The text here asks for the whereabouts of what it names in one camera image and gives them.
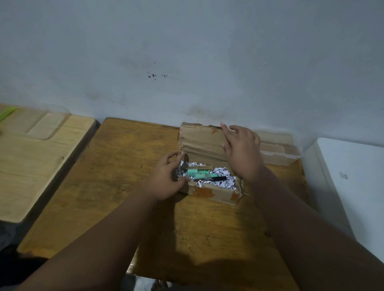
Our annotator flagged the person's right hand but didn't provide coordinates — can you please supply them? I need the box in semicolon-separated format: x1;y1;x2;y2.
220;122;266;183

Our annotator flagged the person's left hand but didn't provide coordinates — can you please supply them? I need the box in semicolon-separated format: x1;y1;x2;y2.
148;150;190;202

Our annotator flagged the clear plastic container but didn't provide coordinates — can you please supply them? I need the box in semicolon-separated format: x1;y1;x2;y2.
255;130;302;167

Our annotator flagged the shredded white paper filling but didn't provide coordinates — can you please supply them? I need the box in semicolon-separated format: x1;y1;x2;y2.
176;160;238;190

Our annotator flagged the brown cardboard box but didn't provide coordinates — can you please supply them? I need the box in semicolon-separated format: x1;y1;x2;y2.
177;121;245;206

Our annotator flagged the person's right forearm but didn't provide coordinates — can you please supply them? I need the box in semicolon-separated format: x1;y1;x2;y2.
246;167;384;291

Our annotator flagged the person's left forearm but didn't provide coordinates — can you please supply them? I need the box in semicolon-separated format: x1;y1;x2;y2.
18;191;168;291

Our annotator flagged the white cabinet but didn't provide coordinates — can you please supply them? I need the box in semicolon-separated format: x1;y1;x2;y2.
301;137;384;264

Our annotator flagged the light wooden side table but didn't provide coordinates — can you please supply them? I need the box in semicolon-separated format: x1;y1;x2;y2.
0;103;100;224

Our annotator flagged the clear plastic lid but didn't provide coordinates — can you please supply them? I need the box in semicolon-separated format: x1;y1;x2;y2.
0;105;71;141

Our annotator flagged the green plastic stick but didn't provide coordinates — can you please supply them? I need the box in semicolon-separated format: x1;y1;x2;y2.
0;106;17;123

